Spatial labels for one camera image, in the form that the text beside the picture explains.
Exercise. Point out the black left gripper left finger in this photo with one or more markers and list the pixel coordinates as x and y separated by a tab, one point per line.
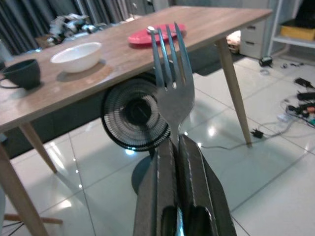
150	196

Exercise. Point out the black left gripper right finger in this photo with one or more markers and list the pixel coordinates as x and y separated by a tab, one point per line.
199	184

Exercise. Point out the silver metal fork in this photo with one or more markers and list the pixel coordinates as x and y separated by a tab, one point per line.
174	103

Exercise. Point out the black power adapter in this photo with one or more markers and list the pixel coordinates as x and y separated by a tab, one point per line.
257	133

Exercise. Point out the black round floor fan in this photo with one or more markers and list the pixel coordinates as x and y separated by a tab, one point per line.
130	118

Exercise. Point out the wooden table leg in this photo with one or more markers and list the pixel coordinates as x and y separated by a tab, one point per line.
233	93
19	191
39	147

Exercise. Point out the small black device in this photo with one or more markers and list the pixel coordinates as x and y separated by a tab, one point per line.
265	61

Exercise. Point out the beige crumpled bundle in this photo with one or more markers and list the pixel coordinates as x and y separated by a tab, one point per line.
233	41

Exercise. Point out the white drawer cabinet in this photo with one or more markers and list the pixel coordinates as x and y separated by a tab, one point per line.
253	39

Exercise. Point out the white bowl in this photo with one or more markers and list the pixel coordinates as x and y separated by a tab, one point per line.
76	59

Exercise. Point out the pink round plate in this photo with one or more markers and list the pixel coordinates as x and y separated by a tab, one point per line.
140	39

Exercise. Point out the silver metal spoon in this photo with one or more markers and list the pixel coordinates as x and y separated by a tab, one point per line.
150	29

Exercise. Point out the white metal shelf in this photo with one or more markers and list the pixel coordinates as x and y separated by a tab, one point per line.
276	29

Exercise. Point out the dark green cup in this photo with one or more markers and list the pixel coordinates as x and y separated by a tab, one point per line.
23	73

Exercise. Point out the yellow box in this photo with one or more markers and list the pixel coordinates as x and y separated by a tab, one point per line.
297	32

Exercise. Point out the cluttered junk pile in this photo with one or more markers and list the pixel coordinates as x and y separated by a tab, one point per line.
71	25

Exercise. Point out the grey curtain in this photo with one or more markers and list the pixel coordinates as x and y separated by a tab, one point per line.
29	19

